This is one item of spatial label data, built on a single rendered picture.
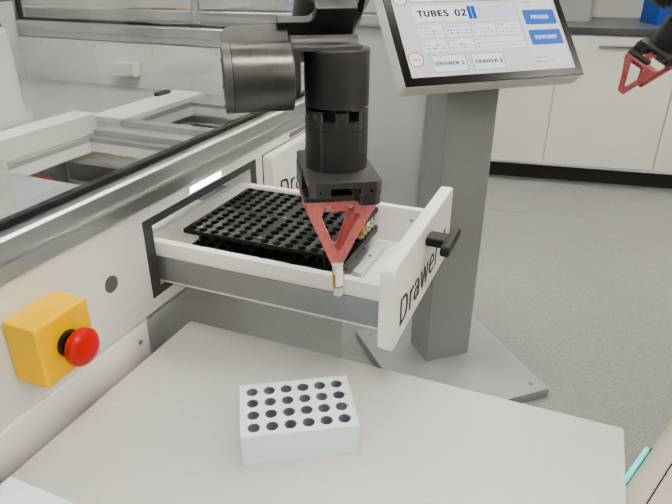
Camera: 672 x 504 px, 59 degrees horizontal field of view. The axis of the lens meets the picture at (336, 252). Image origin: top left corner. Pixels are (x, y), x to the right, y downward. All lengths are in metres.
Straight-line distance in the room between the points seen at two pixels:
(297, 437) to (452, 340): 1.42
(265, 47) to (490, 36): 1.18
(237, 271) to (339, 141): 0.30
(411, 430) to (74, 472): 0.36
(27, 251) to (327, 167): 0.33
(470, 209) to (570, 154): 2.11
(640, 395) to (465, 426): 1.47
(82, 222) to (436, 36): 1.08
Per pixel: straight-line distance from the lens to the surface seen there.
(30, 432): 0.75
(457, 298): 1.93
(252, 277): 0.75
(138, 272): 0.81
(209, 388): 0.76
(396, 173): 2.57
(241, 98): 0.50
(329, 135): 0.52
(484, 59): 1.60
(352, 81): 0.51
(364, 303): 0.70
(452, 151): 1.70
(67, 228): 0.71
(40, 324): 0.65
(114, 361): 0.82
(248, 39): 0.53
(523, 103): 3.77
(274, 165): 1.05
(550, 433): 0.73
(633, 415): 2.06
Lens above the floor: 1.23
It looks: 26 degrees down
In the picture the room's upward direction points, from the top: straight up
